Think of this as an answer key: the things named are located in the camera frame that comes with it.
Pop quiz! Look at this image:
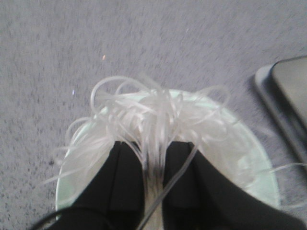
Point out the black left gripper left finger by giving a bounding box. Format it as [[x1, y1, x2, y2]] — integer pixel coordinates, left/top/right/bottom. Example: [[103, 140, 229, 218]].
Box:
[[50, 141, 144, 230]]

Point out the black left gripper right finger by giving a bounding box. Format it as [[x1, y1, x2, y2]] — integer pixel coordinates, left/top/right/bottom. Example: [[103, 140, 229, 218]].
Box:
[[163, 152, 306, 230]]

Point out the white vermicelli noodle bundle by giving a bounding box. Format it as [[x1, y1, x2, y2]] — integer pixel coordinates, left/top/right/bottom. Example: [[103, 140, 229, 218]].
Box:
[[37, 76, 307, 230]]

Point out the light green round plate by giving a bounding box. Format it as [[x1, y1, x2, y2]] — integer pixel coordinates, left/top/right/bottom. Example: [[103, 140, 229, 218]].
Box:
[[56, 89, 280, 209]]

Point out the black silver kitchen scale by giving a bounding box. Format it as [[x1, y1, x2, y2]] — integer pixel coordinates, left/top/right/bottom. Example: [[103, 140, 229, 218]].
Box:
[[254, 56, 307, 163]]

